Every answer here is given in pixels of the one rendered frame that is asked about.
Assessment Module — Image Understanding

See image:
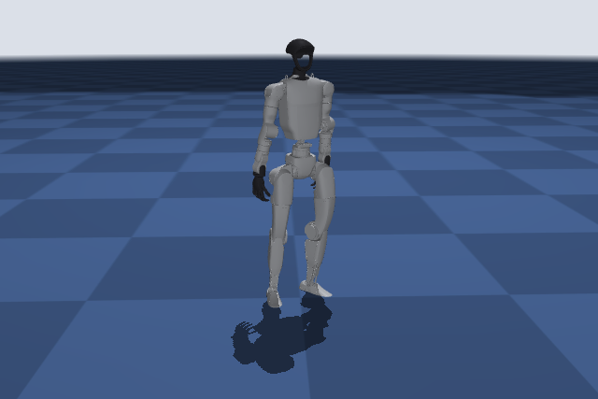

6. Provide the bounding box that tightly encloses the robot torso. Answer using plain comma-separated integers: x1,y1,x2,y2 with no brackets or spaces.
278,73,323,179

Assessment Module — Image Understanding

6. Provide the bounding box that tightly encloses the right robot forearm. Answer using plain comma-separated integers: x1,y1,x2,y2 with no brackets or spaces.
252,124,272,174

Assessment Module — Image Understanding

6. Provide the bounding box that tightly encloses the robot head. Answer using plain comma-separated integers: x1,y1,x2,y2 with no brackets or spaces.
286,39,315,80

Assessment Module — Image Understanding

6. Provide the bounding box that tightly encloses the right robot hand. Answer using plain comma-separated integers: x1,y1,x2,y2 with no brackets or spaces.
252,165,270,202

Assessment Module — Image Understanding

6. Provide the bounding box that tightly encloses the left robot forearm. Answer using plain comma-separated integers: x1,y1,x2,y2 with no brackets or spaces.
318,129,334,163

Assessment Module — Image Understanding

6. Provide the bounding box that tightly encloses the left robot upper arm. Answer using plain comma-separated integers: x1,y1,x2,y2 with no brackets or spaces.
320,79,335,132

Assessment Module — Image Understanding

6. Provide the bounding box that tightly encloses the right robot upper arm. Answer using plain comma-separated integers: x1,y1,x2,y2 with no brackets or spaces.
263,82,286,138

